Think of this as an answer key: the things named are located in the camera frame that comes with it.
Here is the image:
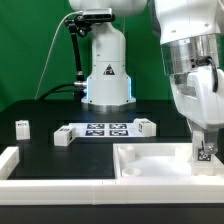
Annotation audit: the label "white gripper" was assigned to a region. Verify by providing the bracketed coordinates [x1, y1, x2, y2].
[170, 66, 224, 155]

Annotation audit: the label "white square tabletop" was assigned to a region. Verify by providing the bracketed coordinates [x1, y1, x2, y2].
[113, 143, 224, 178]

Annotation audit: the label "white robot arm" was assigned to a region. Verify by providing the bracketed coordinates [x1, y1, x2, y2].
[69, 0, 224, 154]

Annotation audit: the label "white U-shaped fence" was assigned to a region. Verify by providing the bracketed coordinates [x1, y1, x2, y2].
[0, 147, 224, 205]

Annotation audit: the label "fiducial marker sheet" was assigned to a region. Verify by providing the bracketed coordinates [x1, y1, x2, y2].
[70, 123, 140, 138]

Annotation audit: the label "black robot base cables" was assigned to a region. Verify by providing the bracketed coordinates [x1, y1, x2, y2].
[39, 81, 88, 101]

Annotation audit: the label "grey depth camera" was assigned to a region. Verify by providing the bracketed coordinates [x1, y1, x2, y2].
[82, 8, 112, 20]

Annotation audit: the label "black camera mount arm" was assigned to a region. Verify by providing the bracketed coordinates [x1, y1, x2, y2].
[64, 16, 91, 81]

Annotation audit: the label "white camera cable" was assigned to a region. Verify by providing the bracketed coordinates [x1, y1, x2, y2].
[34, 10, 84, 100]

